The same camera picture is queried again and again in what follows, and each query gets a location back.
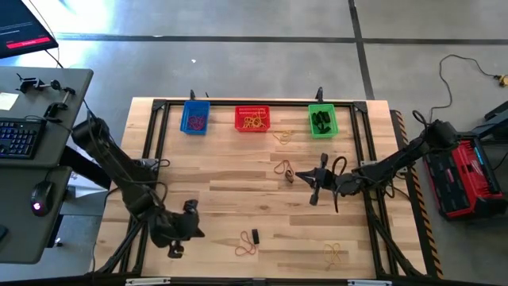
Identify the black aluminium table frame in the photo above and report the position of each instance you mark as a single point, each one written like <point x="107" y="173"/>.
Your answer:
<point x="222" y="103"/>

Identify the red black tool case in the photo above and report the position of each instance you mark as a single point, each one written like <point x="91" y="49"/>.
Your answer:
<point x="460" y="190"/>

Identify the white metal bracket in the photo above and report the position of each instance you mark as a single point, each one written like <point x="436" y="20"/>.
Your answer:
<point x="147" y="281"/>
<point x="369" y="283"/>

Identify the black yellow hazard strip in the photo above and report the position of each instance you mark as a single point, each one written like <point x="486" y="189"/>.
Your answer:
<point x="426" y="226"/>

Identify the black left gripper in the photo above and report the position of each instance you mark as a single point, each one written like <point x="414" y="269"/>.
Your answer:
<point x="168" y="230"/>

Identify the blue plastic basket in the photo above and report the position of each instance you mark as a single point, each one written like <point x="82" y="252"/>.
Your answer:
<point x="184" y="131"/>

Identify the black desk clamp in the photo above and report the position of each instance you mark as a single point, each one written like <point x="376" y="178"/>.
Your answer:
<point x="55" y="106"/>
<point x="28" y="83"/>

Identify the black frame clamp post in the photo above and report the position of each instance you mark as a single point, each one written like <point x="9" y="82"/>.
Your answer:
<point x="319" y="94"/>
<point x="192" y="95"/>

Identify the black computer monitor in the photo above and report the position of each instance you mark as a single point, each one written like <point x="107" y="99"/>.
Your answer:
<point x="20" y="28"/>

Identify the red plastic basket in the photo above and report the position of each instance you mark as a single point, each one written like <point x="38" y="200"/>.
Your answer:
<point x="240" y="128"/>

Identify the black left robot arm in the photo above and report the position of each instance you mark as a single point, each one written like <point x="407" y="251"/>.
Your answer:
<point x="115" y="163"/>

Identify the black clip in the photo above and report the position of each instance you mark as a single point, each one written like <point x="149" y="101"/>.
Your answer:
<point x="255" y="236"/>

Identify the green plastic basket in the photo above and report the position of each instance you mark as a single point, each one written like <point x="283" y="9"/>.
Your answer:
<point x="334" y="133"/>

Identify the black metal stand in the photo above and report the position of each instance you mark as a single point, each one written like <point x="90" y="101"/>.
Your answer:
<point x="496" y="115"/>

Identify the grey desk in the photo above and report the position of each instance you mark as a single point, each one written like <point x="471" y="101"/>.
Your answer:
<point x="24" y="222"/>

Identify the white sticky note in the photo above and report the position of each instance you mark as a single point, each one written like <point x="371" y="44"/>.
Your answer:
<point x="8" y="101"/>

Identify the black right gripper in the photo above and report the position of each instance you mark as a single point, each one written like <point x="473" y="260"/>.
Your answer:
<point x="341" y="182"/>

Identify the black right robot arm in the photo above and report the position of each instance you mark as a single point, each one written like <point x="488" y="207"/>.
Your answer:
<point x="397" y="159"/>

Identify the white paper sheet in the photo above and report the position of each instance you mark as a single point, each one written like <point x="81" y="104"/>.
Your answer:
<point x="85" y="190"/>

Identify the backlit black keyboard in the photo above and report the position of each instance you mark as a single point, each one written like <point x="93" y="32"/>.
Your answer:
<point x="20" y="139"/>

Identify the black computer mouse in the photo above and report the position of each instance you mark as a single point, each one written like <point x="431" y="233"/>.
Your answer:
<point x="41" y="198"/>

